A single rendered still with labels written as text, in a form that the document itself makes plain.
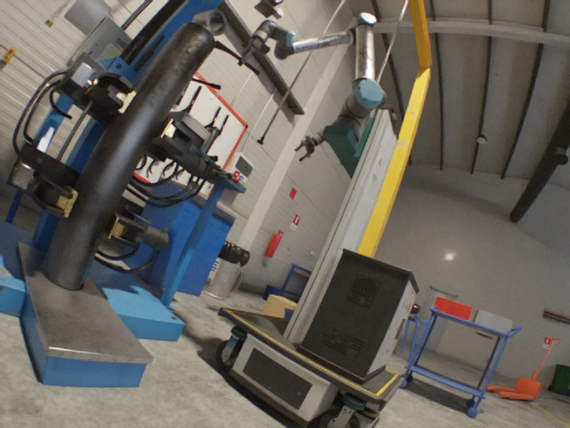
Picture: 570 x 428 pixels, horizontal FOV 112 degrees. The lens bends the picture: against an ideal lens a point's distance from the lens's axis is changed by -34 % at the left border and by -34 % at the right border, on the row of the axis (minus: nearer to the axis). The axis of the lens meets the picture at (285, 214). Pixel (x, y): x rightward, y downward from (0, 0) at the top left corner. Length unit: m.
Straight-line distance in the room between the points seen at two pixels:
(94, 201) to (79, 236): 0.16
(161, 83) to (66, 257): 0.83
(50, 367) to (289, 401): 0.93
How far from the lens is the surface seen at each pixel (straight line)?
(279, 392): 1.34
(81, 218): 1.25
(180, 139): 1.39
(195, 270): 2.94
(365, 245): 3.18
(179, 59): 1.38
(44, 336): 0.95
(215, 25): 1.68
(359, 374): 1.27
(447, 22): 7.55
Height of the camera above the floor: 0.64
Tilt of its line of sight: 10 degrees up
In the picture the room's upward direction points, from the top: 25 degrees clockwise
